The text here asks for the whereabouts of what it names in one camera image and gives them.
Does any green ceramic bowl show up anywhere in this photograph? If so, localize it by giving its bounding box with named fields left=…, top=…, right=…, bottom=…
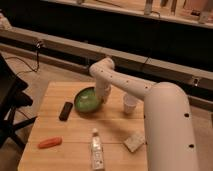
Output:
left=74, top=87, right=102, bottom=113

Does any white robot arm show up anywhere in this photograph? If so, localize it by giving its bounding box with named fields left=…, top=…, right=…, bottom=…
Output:
left=89, top=58, right=199, bottom=171

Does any white paper cup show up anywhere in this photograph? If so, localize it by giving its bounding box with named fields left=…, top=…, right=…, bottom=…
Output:
left=123, top=94, right=138, bottom=114

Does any black remote control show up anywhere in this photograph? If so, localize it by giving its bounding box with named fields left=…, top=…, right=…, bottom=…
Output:
left=59, top=102, right=73, bottom=121

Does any beige sponge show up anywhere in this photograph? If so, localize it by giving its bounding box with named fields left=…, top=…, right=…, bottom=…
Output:
left=124, top=132, right=145, bottom=153

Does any orange carrot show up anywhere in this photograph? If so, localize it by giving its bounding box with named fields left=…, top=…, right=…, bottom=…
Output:
left=37, top=137, right=62, bottom=149

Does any clear plastic bottle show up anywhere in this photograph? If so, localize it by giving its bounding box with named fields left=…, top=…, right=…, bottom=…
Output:
left=91, top=128, right=105, bottom=171

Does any black office chair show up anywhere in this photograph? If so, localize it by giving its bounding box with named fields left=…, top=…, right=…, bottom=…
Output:
left=0, top=54, right=36, bottom=149

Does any black cable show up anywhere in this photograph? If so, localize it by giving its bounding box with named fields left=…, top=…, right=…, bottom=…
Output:
left=4, top=40, right=44, bottom=76

